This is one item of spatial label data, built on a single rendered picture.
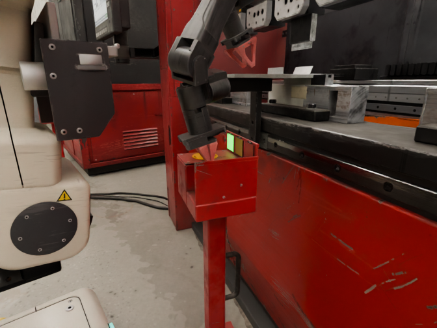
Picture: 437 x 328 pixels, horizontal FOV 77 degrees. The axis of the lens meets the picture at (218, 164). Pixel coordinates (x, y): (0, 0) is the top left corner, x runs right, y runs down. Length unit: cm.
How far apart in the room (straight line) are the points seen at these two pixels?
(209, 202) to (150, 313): 85
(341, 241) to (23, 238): 64
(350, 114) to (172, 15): 120
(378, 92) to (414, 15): 40
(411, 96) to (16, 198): 100
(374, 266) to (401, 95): 56
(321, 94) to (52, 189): 71
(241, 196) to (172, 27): 122
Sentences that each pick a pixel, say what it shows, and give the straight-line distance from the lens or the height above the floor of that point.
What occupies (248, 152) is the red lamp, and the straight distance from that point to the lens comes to 69.
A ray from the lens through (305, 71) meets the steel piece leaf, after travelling 98.
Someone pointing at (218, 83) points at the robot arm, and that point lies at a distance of 64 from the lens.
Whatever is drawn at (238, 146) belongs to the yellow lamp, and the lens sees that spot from 74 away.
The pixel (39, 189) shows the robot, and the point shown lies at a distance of 57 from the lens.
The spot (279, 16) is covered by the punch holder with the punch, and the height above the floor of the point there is 118.
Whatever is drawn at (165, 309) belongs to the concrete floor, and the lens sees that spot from 141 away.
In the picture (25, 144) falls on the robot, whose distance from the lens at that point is 55.
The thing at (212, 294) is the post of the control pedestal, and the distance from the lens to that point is 91.
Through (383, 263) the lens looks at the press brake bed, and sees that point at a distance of 64.
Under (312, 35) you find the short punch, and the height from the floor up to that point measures 111.
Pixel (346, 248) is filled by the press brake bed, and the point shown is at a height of 63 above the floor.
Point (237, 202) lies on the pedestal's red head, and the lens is 68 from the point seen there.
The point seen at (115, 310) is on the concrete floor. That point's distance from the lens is 146.
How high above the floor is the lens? 98
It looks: 17 degrees down
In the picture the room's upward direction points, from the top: straight up
